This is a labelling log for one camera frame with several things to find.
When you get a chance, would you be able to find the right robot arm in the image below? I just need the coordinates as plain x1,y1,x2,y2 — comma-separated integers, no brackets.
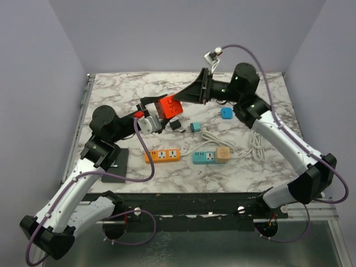
174,63,337,217

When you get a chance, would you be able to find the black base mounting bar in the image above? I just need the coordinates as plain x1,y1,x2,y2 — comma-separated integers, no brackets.
103,191,288,233

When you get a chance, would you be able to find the teal power strip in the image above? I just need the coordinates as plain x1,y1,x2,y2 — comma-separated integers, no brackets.
192,151,218,165

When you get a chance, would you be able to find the white orange-strip cord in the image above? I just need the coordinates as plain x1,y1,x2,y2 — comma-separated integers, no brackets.
180,130,236,158

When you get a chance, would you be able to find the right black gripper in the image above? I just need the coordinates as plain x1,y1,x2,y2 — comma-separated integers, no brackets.
174,67,243,104

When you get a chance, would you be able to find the purple cable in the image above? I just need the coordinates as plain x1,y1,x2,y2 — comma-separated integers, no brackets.
25,116,157,265
221,44,349,243

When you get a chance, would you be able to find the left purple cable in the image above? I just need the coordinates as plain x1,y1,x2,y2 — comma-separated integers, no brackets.
25,116,157,265

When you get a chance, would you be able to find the blue cube socket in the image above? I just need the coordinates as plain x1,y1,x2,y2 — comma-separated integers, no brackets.
220,107,234,120

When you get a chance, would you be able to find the beige cube socket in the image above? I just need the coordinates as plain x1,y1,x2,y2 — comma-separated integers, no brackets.
215,146,231,164

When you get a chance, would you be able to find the black charger with cable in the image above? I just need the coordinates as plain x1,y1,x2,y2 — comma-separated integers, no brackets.
164,120,186,134

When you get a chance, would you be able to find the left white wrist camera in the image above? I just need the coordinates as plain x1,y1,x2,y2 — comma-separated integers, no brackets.
134,111,162,135

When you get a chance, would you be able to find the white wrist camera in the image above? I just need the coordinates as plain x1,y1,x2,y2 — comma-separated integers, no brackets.
204,47,223,74
134,111,162,135

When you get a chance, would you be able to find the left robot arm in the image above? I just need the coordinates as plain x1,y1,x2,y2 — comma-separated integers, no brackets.
19,95,169,266

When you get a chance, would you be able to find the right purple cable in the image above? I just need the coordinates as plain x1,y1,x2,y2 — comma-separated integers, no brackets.
221,44,349,243

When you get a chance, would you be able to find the red cube socket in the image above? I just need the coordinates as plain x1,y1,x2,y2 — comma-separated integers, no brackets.
155,95,183,119

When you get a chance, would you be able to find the small teal plug adapter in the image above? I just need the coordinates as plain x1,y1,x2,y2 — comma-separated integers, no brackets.
190,122,201,133

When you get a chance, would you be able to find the orange power strip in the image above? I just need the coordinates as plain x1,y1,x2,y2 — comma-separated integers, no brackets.
149,149,181,163

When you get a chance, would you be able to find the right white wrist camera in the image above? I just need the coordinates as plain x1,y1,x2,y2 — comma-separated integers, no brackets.
204,47,223,74

